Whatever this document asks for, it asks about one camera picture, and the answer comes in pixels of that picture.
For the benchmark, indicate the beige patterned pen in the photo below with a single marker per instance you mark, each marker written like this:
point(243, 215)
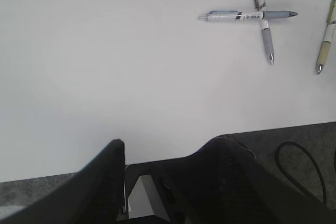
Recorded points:
point(327, 40)

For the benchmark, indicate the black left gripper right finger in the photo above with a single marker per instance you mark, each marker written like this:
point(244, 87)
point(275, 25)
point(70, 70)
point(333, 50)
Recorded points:
point(229, 186)

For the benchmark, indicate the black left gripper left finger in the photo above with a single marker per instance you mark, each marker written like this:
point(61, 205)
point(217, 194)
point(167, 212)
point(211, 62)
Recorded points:
point(93, 195)

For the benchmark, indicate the grey pen horizontal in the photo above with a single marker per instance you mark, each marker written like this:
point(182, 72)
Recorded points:
point(234, 15)

